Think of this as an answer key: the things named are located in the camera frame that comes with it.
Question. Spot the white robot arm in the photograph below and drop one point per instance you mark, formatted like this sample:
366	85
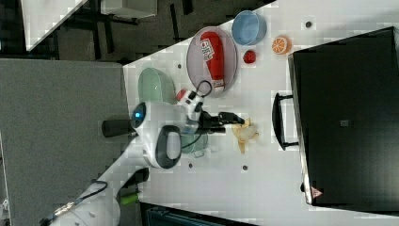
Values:
160	127

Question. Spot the grey round plate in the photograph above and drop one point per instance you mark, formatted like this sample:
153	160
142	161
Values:
196	67

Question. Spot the plush orange slice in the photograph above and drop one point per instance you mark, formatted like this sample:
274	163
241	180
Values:
281	45

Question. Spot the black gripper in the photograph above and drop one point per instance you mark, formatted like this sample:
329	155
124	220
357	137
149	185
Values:
215	124

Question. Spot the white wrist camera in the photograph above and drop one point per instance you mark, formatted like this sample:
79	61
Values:
192	100

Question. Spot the green perforated colander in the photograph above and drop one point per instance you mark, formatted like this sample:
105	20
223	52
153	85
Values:
155	86

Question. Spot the blue bowl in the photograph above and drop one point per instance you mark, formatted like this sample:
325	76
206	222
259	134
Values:
248	28

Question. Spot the dark red plush strawberry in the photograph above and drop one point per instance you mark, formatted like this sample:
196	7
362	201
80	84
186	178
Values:
249	57

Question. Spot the light red plush strawberry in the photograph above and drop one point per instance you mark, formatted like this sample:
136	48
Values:
180	94

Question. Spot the red plush ketchup bottle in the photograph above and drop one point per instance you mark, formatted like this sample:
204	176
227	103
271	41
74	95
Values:
213	54

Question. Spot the black toaster oven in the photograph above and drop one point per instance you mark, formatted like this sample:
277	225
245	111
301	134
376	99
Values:
345	96

